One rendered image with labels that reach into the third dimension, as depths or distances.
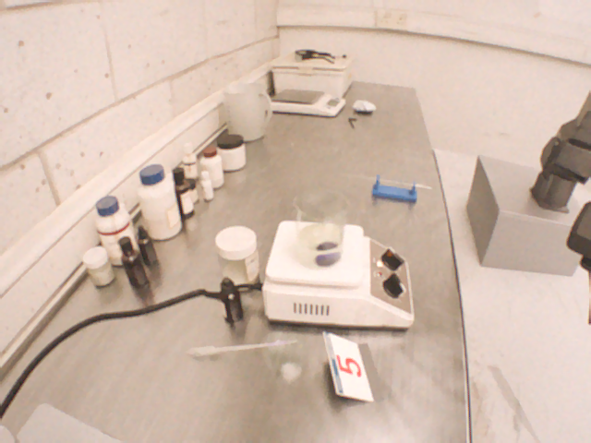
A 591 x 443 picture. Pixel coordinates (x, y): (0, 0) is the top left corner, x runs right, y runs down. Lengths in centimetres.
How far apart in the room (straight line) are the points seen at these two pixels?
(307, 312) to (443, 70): 154
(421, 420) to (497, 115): 170
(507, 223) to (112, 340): 63
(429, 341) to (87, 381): 47
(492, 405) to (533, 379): 8
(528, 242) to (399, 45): 134
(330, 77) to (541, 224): 105
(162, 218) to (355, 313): 38
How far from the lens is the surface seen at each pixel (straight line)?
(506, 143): 203
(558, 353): 59
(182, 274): 62
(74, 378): 54
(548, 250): 68
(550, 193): 67
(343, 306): 47
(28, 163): 65
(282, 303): 48
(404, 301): 51
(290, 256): 48
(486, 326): 57
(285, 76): 151
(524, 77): 196
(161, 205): 66
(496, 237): 63
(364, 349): 49
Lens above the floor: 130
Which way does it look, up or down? 34 degrees down
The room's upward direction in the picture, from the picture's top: 1 degrees counter-clockwise
